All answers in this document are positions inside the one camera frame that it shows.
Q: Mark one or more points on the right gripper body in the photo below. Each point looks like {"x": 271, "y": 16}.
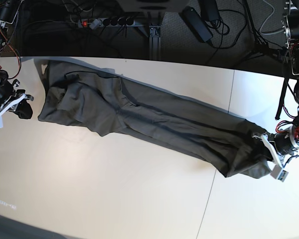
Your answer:
{"x": 9, "y": 96}

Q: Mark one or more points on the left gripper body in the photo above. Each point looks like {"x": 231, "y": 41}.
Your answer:
{"x": 283, "y": 146}

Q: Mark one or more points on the grey T-shirt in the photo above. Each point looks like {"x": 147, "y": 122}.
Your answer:
{"x": 106, "y": 103}

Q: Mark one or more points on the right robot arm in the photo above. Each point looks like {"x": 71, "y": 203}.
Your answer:
{"x": 9, "y": 16}

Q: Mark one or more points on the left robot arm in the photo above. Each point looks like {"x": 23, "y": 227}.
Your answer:
{"x": 290, "y": 24}

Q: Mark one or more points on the black tripod stand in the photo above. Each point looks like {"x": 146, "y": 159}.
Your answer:
{"x": 261, "y": 47}

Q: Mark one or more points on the grey power strip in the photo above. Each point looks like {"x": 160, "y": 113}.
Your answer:
{"x": 94, "y": 23}

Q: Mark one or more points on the black power adapter brick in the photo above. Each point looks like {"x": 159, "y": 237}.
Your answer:
{"x": 196, "y": 25}

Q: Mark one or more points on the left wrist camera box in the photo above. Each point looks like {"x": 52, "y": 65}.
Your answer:
{"x": 279, "y": 173}

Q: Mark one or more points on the aluminium frame post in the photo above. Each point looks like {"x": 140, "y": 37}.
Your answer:
{"x": 150, "y": 28}

